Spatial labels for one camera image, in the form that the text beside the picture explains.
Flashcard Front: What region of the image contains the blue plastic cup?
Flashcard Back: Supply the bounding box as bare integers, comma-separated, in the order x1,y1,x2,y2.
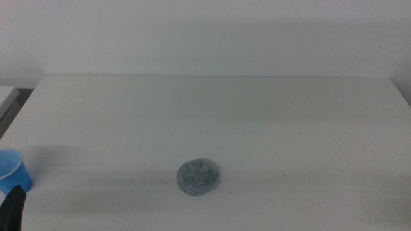
0,148,34,196

